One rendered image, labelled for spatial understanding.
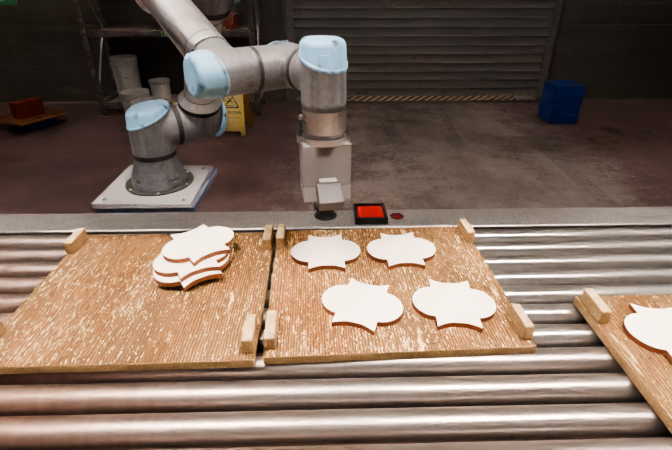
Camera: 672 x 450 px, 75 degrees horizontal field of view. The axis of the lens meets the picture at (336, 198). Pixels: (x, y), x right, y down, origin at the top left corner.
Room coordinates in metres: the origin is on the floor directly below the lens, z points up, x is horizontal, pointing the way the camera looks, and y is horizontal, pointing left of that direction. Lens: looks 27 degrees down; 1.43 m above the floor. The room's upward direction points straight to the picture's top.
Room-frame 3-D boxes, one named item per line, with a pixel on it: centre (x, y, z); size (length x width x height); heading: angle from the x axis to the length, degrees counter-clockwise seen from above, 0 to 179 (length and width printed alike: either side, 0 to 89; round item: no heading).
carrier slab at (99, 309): (0.62, 0.33, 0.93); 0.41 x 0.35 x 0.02; 92
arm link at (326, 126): (0.71, 0.02, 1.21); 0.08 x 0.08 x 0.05
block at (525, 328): (0.52, -0.29, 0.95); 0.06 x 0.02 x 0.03; 3
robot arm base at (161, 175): (1.16, 0.52, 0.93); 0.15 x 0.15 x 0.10
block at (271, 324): (0.50, 0.10, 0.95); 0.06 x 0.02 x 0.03; 3
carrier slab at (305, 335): (0.64, -0.09, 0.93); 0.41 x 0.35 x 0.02; 93
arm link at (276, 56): (0.79, 0.09, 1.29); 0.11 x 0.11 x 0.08; 36
